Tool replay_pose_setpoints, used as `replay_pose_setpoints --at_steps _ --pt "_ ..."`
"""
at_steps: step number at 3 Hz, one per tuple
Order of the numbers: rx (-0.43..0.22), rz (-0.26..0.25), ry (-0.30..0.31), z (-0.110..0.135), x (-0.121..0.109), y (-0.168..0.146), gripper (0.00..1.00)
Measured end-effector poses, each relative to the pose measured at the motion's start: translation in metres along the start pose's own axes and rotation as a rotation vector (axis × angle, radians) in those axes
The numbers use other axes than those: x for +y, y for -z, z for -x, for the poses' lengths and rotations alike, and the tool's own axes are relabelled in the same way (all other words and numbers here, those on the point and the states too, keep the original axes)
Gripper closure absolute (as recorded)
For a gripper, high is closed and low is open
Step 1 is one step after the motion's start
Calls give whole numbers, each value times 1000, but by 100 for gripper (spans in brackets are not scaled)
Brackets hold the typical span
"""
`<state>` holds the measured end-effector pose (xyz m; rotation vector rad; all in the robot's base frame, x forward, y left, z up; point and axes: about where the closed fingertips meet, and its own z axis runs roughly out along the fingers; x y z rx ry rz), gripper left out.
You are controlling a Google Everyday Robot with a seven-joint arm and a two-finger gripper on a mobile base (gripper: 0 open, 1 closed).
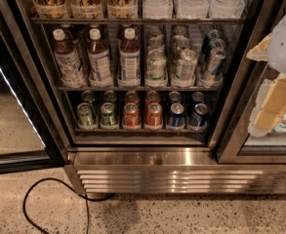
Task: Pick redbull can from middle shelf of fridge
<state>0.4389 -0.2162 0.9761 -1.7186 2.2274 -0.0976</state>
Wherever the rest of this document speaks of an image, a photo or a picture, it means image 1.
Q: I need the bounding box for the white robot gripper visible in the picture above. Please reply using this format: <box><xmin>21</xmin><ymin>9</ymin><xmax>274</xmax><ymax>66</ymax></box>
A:
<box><xmin>247</xmin><ymin>15</ymin><xmax>286</xmax><ymax>137</ymax></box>

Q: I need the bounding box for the red bull can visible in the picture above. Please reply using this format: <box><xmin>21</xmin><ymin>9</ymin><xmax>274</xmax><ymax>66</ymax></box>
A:
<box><xmin>202</xmin><ymin>29</ymin><xmax>222</xmax><ymax>46</ymax></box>
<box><xmin>199</xmin><ymin>38</ymin><xmax>226</xmax><ymax>63</ymax></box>
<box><xmin>202</xmin><ymin>48</ymin><xmax>227</xmax><ymax>81</ymax></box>

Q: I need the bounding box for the front right blue can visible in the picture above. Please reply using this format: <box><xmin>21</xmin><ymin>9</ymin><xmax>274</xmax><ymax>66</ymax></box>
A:
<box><xmin>188</xmin><ymin>103</ymin><xmax>209</xmax><ymax>128</ymax></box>

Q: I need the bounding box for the blue can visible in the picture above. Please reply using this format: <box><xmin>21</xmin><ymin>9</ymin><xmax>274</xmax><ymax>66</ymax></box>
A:
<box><xmin>168</xmin><ymin>102</ymin><xmax>184</xmax><ymax>128</ymax></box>
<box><xmin>188</xmin><ymin>103</ymin><xmax>209</xmax><ymax>128</ymax></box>

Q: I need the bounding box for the front white can right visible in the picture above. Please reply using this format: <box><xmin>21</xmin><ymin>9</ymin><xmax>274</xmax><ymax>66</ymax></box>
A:
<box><xmin>172</xmin><ymin>49</ymin><xmax>198</xmax><ymax>87</ymax></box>

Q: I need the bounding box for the front left blue can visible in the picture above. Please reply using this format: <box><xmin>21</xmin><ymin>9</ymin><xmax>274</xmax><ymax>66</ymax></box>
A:
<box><xmin>168</xmin><ymin>102</ymin><xmax>184</xmax><ymax>128</ymax></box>

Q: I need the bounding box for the front white green can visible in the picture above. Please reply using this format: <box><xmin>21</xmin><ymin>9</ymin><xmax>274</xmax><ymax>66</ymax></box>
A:
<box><xmin>145</xmin><ymin>49</ymin><xmax>167</xmax><ymax>87</ymax></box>

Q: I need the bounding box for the front right red can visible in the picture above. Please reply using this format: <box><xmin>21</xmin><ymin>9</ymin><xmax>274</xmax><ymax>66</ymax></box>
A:
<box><xmin>145</xmin><ymin>102</ymin><xmax>163</xmax><ymax>129</ymax></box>

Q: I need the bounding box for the front left red can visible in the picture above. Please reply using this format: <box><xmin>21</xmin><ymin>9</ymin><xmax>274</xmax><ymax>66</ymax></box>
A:
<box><xmin>123</xmin><ymin>102</ymin><xmax>141</xmax><ymax>129</ymax></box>

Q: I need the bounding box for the front left green can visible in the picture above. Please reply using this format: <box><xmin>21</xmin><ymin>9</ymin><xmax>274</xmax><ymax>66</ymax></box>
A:
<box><xmin>77</xmin><ymin>102</ymin><xmax>97</xmax><ymax>130</ymax></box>

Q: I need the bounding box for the steel fridge bottom grille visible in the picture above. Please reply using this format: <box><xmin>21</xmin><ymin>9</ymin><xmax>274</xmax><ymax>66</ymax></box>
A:
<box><xmin>64</xmin><ymin>151</ymin><xmax>286</xmax><ymax>194</ymax></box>

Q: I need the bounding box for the open glass fridge door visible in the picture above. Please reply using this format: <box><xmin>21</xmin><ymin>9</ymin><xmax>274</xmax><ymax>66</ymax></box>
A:
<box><xmin>0</xmin><ymin>0</ymin><xmax>64</xmax><ymax>174</ymax></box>

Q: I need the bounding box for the right brown tea bottle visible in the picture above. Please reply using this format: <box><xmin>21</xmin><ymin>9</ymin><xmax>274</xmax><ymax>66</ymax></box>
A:
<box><xmin>119</xmin><ymin>28</ymin><xmax>141</xmax><ymax>87</ymax></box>

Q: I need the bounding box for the brown tea bottle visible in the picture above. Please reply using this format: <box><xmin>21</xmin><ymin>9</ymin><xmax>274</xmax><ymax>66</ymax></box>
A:
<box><xmin>53</xmin><ymin>29</ymin><xmax>86</xmax><ymax>88</ymax></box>
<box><xmin>87</xmin><ymin>28</ymin><xmax>113</xmax><ymax>87</ymax></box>
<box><xmin>119</xmin><ymin>28</ymin><xmax>141</xmax><ymax>87</ymax></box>

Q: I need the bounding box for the middle brown tea bottle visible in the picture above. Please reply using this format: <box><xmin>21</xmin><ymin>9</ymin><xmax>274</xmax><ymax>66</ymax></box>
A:
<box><xmin>87</xmin><ymin>28</ymin><xmax>113</xmax><ymax>87</ymax></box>

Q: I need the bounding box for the left brown tea bottle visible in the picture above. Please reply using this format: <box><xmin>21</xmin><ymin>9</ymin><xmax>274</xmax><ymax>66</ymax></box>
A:
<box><xmin>53</xmin><ymin>29</ymin><xmax>86</xmax><ymax>88</ymax></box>

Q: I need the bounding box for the black power cable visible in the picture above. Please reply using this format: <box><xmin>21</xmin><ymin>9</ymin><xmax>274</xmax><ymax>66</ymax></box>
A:
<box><xmin>21</xmin><ymin>177</ymin><xmax>115</xmax><ymax>234</ymax></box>

